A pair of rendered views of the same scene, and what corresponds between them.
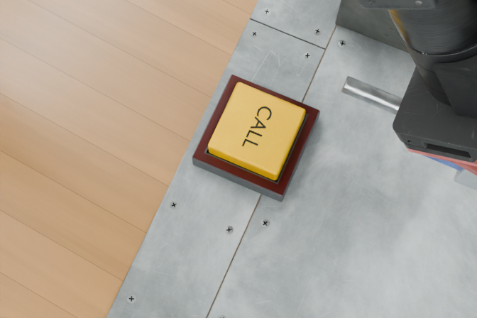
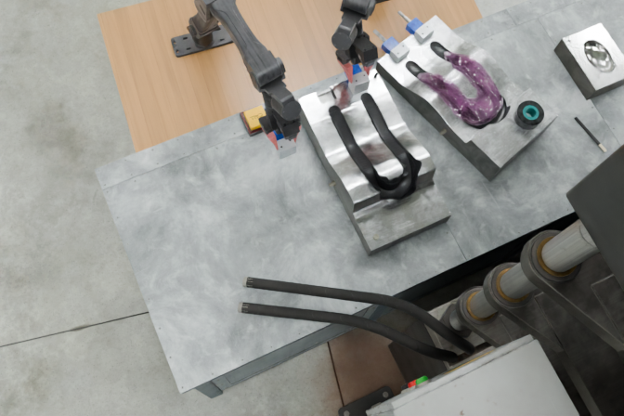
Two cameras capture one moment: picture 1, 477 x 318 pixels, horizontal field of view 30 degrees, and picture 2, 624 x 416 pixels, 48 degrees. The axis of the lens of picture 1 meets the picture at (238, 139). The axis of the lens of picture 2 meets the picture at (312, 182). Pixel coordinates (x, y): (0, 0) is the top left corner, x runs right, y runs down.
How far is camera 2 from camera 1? 147 cm
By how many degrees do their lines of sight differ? 12
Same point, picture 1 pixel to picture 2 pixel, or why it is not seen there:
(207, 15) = not seen: hidden behind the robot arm
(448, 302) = (263, 182)
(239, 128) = (253, 113)
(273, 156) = (253, 123)
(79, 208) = (210, 105)
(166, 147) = (238, 108)
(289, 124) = not seen: hidden behind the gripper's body
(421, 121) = (263, 120)
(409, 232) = (269, 163)
